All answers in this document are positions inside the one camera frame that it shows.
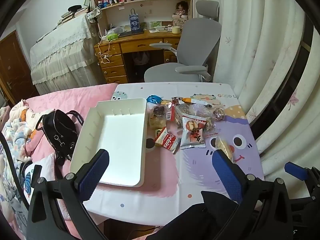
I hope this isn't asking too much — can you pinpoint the dark cloth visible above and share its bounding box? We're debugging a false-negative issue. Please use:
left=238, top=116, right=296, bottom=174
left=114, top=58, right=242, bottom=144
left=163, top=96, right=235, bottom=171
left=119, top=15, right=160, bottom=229
left=145, top=190, right=240, bottom=240

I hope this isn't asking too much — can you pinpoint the wooden bookshelf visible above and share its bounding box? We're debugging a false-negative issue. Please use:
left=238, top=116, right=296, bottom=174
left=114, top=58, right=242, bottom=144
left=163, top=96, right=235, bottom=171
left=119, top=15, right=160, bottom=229
left=89, top=0, right=193, bottom=30

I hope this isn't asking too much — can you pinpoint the white charger cable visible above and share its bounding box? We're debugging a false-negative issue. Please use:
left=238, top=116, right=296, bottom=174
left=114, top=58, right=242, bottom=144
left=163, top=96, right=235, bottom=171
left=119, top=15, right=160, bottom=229
left=96, top=34, right=112, bottom=64

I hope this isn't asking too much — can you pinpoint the white cartoon pillow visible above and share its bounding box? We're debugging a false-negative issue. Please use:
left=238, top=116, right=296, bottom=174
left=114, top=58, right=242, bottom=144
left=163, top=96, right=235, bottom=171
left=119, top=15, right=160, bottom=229
left=22, top=152, right=57, bottom=200

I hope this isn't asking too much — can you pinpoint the cartoon printed tablecloth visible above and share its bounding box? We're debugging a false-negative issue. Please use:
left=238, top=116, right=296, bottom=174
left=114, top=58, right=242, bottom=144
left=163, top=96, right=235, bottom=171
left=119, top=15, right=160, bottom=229
left=82, top=82, right=265, bottom=227

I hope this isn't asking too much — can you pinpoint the red white snack packet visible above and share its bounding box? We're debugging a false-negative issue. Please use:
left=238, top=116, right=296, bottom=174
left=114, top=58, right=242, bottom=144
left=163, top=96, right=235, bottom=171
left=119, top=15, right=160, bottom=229
left=154, top=127, right=182, bottom=155

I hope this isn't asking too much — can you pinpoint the white lace cover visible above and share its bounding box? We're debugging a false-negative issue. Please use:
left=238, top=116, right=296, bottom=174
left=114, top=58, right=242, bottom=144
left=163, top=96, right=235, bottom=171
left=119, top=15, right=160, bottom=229
left=29, top=14, right=100, bottom=85

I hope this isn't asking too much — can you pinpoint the blue snack packet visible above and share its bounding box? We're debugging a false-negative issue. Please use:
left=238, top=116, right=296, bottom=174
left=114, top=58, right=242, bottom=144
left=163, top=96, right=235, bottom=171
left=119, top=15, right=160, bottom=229
left=146, top=95, right=163, bottom=105

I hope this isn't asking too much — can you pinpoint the doll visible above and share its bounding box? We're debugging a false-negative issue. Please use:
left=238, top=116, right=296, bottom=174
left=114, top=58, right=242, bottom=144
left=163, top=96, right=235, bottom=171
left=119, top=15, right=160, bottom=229
left=172, top=1, right=189, bottom=18

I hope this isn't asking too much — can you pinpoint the clear packet with text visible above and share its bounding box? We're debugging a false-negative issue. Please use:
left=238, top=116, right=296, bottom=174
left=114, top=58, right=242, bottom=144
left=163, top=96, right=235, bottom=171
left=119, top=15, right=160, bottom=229
left=174, top=104, right=193, bottom=128

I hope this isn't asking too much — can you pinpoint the white packet red picture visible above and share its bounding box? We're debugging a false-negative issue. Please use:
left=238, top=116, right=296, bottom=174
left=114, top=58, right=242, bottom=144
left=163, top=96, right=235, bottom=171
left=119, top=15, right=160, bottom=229
left=180, top=114, right=207, bottom=150

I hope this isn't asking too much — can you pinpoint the black handbag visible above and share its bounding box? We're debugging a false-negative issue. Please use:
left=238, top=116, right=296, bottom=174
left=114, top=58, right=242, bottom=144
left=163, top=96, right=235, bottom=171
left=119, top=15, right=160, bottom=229
left=35, top=109, right=85, bottom=167

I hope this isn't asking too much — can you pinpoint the clear plastic snack bag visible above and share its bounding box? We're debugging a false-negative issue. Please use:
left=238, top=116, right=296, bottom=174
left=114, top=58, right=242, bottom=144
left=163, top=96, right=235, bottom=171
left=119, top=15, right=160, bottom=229
left=189, top=104, right=215, bottom=119

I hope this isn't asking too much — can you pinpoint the wooden desk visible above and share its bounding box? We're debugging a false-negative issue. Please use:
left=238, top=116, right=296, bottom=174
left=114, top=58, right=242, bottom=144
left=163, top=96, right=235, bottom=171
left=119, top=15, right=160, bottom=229
left=94, top=27, right=184, bottom=84

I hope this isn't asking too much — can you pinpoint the white floral curtain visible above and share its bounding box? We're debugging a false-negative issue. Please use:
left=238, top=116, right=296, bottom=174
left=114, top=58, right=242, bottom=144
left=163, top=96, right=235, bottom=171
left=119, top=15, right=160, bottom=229
left=192, top=0, right=313, bottom=178

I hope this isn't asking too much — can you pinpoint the yellow clear snack packet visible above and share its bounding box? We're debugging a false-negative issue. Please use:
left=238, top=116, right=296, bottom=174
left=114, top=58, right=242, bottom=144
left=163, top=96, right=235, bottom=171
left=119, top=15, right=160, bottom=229
left=215, top=136, right=235, bottom=163

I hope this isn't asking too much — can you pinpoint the printed blanket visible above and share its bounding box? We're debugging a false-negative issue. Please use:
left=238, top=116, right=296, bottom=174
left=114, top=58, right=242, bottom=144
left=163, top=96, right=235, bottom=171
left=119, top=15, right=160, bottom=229
left=0, top=99, right=55, bottom=240

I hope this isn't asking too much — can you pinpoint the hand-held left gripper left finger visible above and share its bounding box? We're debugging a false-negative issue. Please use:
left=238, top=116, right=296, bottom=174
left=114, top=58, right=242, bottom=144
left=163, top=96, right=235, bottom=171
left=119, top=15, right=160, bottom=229
left=26, top=149, right=110, bottom=240

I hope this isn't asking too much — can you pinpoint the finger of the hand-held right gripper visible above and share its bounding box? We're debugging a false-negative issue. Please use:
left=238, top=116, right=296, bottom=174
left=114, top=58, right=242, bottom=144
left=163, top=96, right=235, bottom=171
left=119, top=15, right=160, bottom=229
left=284, top=162, right=320, bottom=200

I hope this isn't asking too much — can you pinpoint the clear nut packet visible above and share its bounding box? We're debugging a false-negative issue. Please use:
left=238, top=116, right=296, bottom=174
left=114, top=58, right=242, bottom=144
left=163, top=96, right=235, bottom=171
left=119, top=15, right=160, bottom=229
left=204, top=119, right=217, bottom=133

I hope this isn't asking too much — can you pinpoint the blue gift bag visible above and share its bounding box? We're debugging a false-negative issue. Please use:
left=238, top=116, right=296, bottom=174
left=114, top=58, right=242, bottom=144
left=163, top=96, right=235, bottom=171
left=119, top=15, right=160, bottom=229
left=129, top=8, right=141, bottom=32

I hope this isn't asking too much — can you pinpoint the white plastic tray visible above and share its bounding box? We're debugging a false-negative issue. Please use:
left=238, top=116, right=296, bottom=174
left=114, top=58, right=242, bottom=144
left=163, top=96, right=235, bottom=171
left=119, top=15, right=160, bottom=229
left=69, top=97, right=147, bottom=188

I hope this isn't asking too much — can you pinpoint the pink bedsheet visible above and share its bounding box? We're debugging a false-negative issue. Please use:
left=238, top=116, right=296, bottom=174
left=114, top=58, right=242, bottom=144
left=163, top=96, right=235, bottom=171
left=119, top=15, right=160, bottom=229
left=24, top=83, right=120, bottom=240

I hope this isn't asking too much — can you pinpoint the dark brown snack packet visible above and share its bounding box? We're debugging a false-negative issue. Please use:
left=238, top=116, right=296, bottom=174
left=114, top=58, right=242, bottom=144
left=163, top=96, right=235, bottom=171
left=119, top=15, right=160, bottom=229
left=152, top=105, right=166, bottom=118

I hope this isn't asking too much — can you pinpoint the black cable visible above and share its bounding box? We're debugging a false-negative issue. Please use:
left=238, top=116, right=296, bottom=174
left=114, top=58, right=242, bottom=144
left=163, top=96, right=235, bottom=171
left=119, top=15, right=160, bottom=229
left=0, top=131, right=30, bottom=210

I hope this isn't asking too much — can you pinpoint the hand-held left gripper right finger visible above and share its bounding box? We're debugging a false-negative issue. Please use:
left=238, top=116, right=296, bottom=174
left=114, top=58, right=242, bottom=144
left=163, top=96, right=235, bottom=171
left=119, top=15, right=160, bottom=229
left=211, top=149, right=295, bottom=240

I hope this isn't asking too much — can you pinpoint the red striped snack packet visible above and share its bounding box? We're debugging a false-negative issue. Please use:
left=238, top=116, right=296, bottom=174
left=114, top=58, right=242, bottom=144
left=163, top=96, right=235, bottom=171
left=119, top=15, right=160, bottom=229
left=165, top=97, right=182, bottom=122

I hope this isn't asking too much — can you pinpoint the floral fabric bag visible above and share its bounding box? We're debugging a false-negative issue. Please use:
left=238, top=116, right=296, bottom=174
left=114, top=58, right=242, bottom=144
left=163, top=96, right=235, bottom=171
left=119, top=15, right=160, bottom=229
left=86, top=7, right=103, bottom=23

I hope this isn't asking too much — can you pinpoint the orange white bar packet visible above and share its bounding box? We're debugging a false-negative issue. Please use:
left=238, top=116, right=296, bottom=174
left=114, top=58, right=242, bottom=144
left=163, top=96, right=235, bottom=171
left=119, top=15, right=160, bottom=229
left=180, top=97, right=213, bottom=108

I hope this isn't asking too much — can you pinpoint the stack of books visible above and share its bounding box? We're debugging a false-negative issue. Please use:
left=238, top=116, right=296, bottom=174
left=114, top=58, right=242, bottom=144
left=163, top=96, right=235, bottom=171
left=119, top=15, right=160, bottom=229
left=59, top=5, right=89, bottom=24

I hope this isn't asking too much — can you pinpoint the grey office chair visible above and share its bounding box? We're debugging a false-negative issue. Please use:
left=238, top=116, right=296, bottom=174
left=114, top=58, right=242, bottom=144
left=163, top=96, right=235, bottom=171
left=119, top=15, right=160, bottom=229
left=144, top=0, right=222, bottom=83

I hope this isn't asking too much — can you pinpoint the brown wooden door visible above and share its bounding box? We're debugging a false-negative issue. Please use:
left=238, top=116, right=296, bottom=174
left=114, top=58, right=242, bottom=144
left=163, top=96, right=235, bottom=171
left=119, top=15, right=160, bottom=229
left=0, top=30, right=39, bottom=105

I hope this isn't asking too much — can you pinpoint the round brown candy pack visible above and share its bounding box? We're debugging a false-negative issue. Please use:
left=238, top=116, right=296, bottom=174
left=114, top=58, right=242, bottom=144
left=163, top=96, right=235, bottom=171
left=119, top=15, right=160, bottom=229
left=212, top=107, right=225, bottom=121

